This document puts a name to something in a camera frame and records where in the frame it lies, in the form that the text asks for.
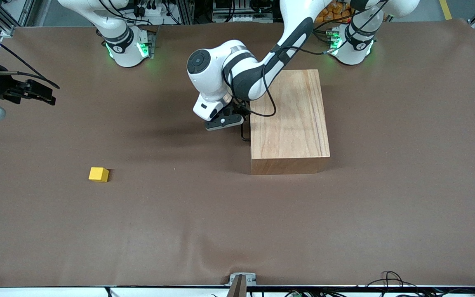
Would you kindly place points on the grey metal clamp bracket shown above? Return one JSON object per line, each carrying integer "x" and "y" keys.
{"x": 250, "y": 279}

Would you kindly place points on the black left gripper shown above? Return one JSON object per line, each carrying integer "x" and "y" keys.
{"x": 233, "y": 109}

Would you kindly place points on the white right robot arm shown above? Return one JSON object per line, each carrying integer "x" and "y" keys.
{"x": 128, "y": 57}

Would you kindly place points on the yellow cube block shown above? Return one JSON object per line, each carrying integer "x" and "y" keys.
{"x": 98, "y": 174}

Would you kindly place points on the light wooden drawer cabinet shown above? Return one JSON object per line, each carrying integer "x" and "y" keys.
{"x": 291, "y": 123}

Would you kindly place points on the orange packaged items pile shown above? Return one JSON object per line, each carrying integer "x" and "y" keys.
{"x": 332, "y": 12}

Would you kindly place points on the metal base mounting bracket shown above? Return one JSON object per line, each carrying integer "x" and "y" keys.
{"x": 153, "y": 41}

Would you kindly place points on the brownish camera post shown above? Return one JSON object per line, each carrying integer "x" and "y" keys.
{"x": 237, "y": 288}

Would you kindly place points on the white power strip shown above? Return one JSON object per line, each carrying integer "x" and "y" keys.
{"x": 149, "y": 11}

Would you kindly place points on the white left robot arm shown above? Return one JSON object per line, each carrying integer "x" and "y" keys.
{"x": 208, "y": 82}

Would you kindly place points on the brown table cover sheet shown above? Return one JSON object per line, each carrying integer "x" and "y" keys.
{"x": 138, "y": 227}

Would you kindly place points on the white vented device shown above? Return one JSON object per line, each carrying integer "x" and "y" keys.
{"x": 241, "y": 19}

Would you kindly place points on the aluminium rack upright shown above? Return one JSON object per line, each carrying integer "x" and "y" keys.
{"x": 188, "y": 12}

